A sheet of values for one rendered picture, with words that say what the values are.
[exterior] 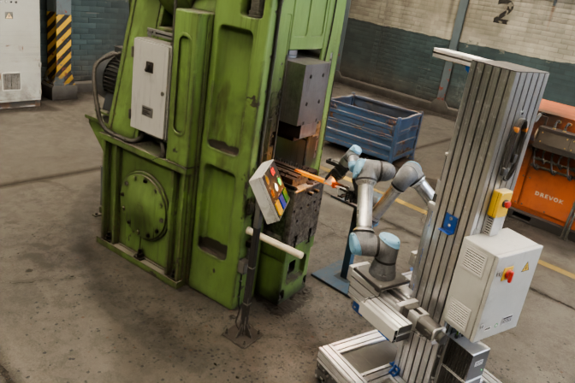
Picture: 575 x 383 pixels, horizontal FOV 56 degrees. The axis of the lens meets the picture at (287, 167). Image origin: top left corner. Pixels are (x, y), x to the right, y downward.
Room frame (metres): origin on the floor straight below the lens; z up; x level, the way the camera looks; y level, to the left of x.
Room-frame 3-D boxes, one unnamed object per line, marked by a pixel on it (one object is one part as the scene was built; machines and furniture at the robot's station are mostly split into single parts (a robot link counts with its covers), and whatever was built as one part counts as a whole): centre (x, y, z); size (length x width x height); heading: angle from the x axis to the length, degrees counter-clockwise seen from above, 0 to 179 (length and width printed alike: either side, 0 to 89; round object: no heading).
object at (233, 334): (2.99, 0.13, 0.05); 0.22 x 0.22 x 0.09; 57
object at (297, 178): (3.61, 0.07, 0.96); 0.42 x 0.20 x 0.09; 57
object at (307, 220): (3.67, 0.05, 0.69); 0.56 x 0.38 x 0.45; 57
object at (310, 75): (3.65, 0.05, 1.56); 0.42 x 0.39 x 0.40; 57
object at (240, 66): (3.45, 0.36, 1.15); 0.44 x 0.26 x 2.30; 57
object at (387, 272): (2.62, -0.60, 0.87); 0.15 x 0.15 x 0.10
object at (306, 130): (3.61, 0.07, 1.32); 0.42 x 0.20 x 0.10; 57
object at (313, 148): (4.01, 0.00, 1.15); 0.44 x 0.26 x 2.30; 57
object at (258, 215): (2.99, 0.13, 0.54); 0.04 x 0.04 x 1.08; 57
